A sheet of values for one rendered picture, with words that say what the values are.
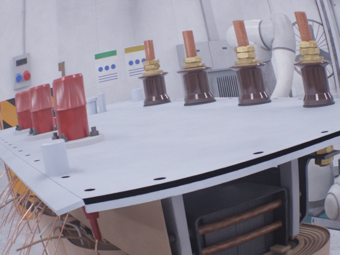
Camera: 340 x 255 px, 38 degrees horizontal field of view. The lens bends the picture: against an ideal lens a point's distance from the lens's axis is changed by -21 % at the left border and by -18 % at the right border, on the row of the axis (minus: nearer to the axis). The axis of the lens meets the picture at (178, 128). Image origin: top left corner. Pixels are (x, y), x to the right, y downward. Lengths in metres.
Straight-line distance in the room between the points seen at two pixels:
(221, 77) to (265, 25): 8.60
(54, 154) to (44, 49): 5.71
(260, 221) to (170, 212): 0.22
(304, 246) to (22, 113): 1.00
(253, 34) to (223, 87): 8.59
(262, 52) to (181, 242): 1.33
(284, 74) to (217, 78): 8.63
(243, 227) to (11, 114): 5.37
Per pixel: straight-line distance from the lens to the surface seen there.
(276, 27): 2.13
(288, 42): 2.11
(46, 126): 1.38
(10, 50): 6.35
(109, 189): 0.60
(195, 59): 1.56
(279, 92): 2.08
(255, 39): 2.17
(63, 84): 1.06
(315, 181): 2.24
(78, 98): 1.06
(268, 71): 2.24
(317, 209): 2.27
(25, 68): 6.25
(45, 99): 1.38
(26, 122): 1.70
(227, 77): 10.82
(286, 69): 2.09
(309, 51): 1.11
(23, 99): 1.70
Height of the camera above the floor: 1.48
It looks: 6 degrees down
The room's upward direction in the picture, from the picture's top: 9 degrees counter-clockwise
